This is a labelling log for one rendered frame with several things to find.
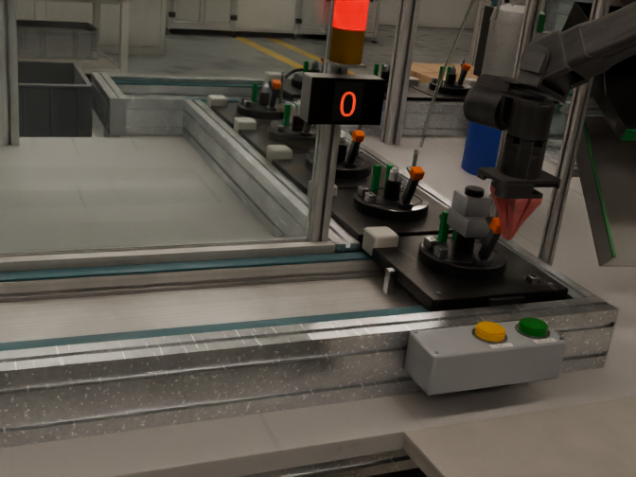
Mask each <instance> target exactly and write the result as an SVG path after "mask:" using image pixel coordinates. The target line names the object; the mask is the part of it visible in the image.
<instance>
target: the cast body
mask: <svg viewBox="0 0 636 477"><path fill-rule="evenodd" d="M491 201H492V200H491V198H489V197H488V196H487V195H486V194H485V190H484V189H483V188H481V187H479V186H476V185H468V186H466V187H465V189H455V190H454V192H453V198H452V204H451V206H450V207H449V213H448V218H447V224H448V225H449V226H450V227H452V228H453V229H454V230H455V231H457V232H458V233H459V234H461V235H462V236H463V237H464V238H486V236H487V234H488V232H489V230H490V227H489V226H488V224H487V223H486V220H485V218H486V217H487V216H488V215H489V210H490V206H491Z"/></svg>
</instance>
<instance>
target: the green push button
mask: <svg viewBox="0 0 636 477"><path fill-rule="evenodd" d="M518 329H519V330H520V331H521V332H523V333H525V334H527V335H530V336H535V337H542V336H545V335H547V332H548V326H547V324H546V323H545V322H543V321H541V320H540V319H537V318H532V317H525V318H522V319H520V320H519V325H518Z"/></svg>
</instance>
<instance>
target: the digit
mask: <svg viewBox="0 0 636 477"><path fill-rule="evenodd" d="M363 88H364V82H340V81H335V90H334V99H333V106H332V115H331V121H356V122H360V118H361V110H362V96H363Z"/></svg>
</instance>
